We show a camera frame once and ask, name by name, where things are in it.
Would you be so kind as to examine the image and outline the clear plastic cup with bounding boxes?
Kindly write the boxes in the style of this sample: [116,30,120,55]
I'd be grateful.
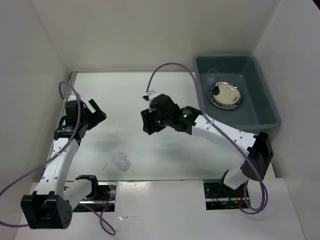
[113,152,130,172]
[206,68,219,84]

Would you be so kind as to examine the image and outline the beige dish with dark spot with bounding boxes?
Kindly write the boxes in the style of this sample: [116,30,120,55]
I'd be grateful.
[212,82,241,106]

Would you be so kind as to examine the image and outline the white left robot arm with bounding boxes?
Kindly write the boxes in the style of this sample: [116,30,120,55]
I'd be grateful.
[20,94,107,229]

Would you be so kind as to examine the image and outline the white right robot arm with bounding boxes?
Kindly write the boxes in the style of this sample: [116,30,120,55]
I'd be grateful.
[141,91,274,197]

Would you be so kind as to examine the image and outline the clear plastic cup in bin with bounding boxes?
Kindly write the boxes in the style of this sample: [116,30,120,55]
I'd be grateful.
[206,68,219,84]

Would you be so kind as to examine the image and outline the grey plastic bin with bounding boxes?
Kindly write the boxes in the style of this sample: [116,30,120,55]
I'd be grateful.
[193,53,281,133]

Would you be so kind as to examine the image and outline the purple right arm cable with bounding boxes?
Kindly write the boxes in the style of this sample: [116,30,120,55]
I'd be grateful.
[145,62,269,215]

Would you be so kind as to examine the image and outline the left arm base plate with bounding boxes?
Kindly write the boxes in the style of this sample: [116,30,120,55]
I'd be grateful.
[73,181,117,213]

